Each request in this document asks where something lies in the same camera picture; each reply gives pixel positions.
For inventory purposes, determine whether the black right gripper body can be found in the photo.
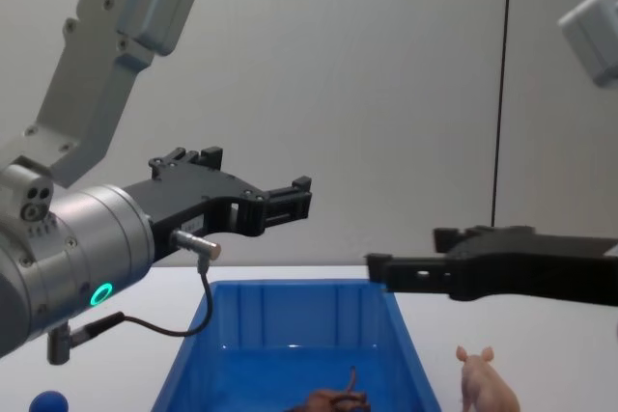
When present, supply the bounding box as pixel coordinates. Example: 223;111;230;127
446;225;618;308

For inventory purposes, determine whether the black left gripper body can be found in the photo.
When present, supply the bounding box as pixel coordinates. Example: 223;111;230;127
123;168;266;266

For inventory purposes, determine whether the blue plastic bin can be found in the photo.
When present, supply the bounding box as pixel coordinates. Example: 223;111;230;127
150;278;443;412

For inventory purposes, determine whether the pink toy pig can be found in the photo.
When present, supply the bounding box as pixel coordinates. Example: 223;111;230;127
455;344;522;412

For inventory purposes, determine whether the brown toy animal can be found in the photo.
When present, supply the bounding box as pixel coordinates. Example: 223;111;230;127
288;365;374;412

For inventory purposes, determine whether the blue ball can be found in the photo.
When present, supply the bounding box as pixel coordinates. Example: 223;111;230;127
29;390;70;412

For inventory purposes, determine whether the thin dark gripper cable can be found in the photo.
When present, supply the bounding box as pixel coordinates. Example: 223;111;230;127
46;230;223;366

